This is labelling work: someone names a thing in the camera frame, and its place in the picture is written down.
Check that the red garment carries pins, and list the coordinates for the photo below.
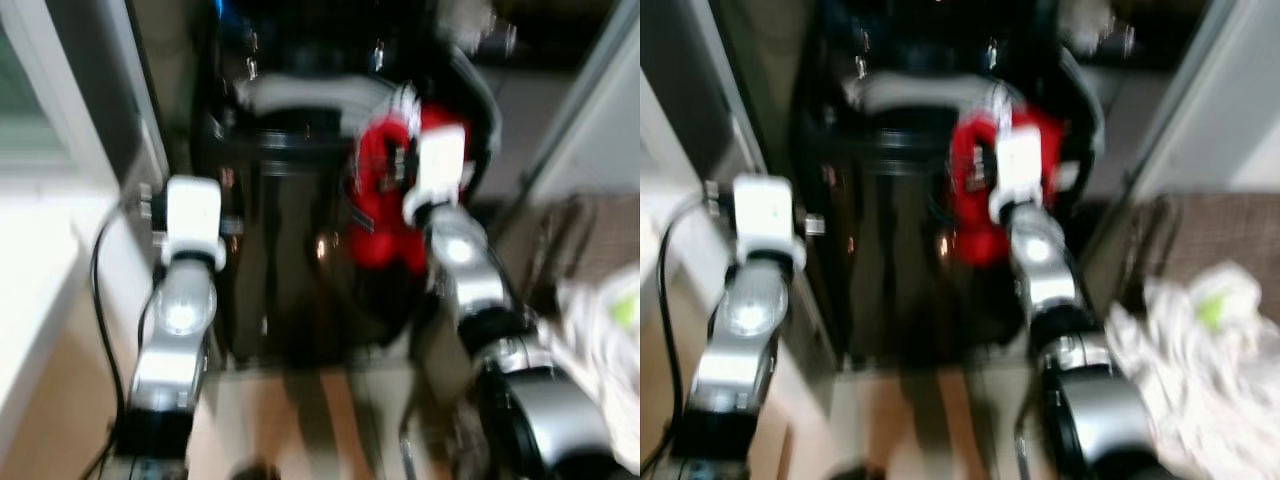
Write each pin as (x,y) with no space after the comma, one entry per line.
(378,235)
(975,235)

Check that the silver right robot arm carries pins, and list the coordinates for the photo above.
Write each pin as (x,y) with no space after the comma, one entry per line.
(1045,270)
(470,275)

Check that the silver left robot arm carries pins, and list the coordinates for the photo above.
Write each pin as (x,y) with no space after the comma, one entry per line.
(745,315)
(178,315)

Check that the black washing machine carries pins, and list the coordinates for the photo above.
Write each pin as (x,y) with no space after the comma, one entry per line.
(280,250)
(880,250)

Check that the white garment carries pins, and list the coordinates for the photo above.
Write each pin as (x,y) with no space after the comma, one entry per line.
(310,93)
(920,92)

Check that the brown woven laundry basket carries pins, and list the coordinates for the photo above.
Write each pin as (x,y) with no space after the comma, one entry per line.
(1220,235)
(600,235)

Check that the white crumpled cloth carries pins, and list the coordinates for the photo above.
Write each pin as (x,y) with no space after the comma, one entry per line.
(1190,370)
(600,340)

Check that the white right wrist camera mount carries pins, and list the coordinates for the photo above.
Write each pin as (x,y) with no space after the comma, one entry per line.
(1020,165)
(440,165)

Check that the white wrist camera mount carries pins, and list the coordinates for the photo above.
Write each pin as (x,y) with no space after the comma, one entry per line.
(194,215)
(768,215)
(440,165)
(1020,165)

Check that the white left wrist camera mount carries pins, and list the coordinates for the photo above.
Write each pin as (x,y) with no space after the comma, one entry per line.
(194,215)
(768,215)

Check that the white window frame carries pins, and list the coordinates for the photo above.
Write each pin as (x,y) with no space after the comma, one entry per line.
(55,90)

